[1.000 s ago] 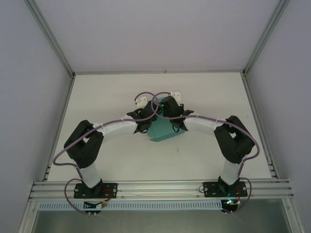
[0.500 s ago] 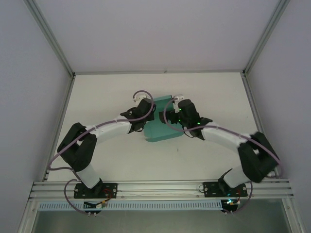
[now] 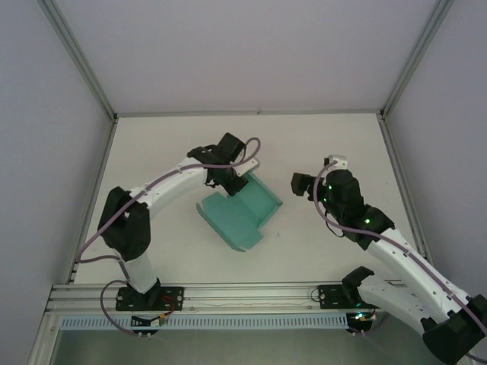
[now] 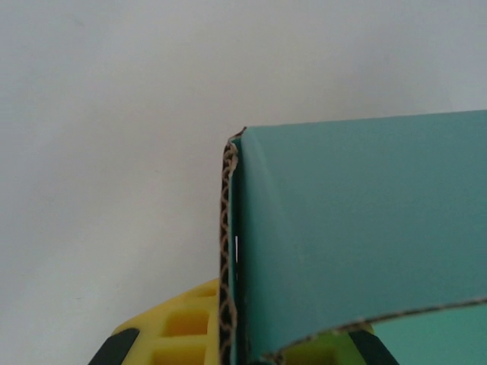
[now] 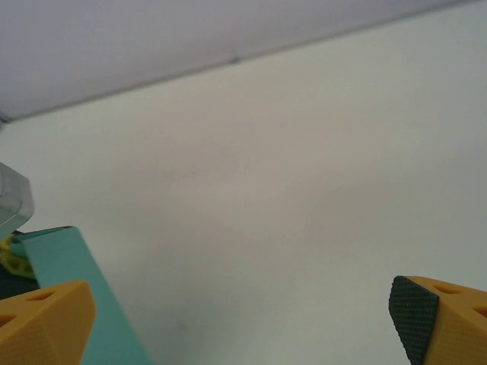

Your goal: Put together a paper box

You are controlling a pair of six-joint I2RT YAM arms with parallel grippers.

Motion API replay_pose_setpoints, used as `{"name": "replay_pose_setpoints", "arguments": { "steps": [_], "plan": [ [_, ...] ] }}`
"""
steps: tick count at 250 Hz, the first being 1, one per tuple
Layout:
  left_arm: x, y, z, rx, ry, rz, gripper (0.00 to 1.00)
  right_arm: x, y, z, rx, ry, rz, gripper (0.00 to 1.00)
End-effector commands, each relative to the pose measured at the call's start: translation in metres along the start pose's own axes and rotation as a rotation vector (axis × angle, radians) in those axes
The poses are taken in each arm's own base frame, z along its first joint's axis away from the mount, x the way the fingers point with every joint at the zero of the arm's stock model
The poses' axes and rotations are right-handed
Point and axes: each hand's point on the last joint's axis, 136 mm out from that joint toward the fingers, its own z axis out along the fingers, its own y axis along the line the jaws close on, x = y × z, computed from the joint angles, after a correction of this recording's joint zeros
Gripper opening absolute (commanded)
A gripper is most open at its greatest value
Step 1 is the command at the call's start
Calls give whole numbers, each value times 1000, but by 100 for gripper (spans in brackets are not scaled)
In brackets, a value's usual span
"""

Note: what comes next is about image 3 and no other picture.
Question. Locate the aluminium mounting rail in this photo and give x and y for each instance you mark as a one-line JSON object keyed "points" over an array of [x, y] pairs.
{"points": [[247, 294]]}

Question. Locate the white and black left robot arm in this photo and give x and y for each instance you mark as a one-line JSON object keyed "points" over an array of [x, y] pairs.
{"points": [[171, 186]]}

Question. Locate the aluminium frame side rail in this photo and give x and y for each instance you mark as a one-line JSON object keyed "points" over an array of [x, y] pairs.
{"points": [[405, 190], [93, 197]]}

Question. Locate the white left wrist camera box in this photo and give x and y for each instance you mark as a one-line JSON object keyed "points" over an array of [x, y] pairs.
{"points": [[251, 166]]}

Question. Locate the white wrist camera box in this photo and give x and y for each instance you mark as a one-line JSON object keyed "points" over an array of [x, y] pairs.
{"points": [[251, 166], [338, 159]]}

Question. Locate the teal paper box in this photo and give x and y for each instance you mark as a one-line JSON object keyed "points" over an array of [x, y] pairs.
{"points": [[243, 216]]}

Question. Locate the aluminium frame back rail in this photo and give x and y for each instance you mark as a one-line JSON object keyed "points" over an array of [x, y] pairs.
{"points": [[247, 112]]}

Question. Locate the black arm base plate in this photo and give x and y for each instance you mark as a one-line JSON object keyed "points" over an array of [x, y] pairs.
{"points": [[331, 296], [175, 294]]}

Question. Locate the aluminium frame corner post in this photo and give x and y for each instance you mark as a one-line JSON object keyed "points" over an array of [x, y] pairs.
{"points": [[76, 57], [414, 57]]}

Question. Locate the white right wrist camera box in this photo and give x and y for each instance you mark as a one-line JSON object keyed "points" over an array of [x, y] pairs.
{"points": [[338, 159]]}

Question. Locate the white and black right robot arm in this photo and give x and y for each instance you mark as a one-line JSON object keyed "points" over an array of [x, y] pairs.
{"points": [[399, 262]]}

